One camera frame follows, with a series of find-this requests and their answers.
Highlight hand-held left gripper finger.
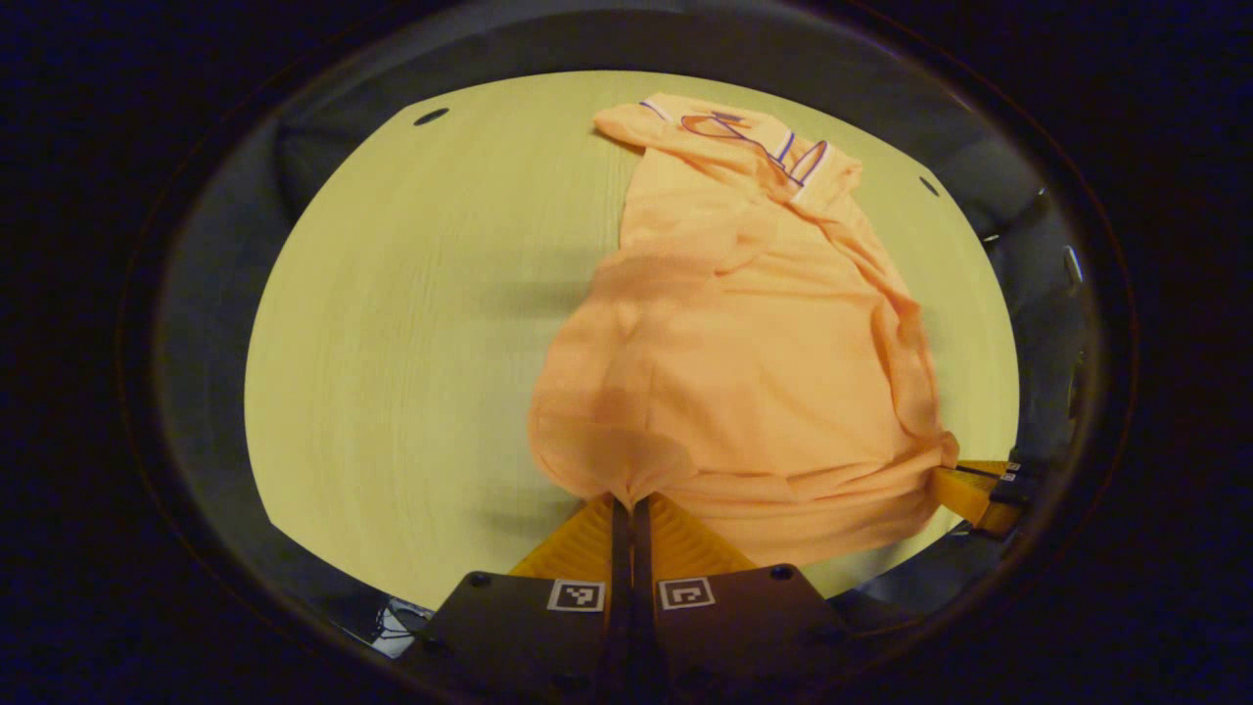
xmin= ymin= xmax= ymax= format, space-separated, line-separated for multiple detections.
xmin=631 ymin=493 xmax=853 ymax=705
xmin=396 ymin=493 xmax=627 ymax=705

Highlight orange T-shirt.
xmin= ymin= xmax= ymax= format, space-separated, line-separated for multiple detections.
xmin=527 ymin=93 xmax=960 ymax=569

